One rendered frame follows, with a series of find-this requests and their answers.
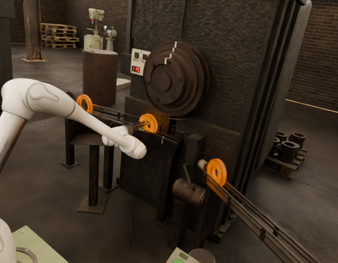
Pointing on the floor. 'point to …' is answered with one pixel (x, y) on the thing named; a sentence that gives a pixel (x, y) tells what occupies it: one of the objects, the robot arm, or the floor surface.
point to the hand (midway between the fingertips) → (147, 122)
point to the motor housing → (183, 210)
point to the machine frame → (213, 92)
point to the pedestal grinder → (109, 37)
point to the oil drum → (100, 76)
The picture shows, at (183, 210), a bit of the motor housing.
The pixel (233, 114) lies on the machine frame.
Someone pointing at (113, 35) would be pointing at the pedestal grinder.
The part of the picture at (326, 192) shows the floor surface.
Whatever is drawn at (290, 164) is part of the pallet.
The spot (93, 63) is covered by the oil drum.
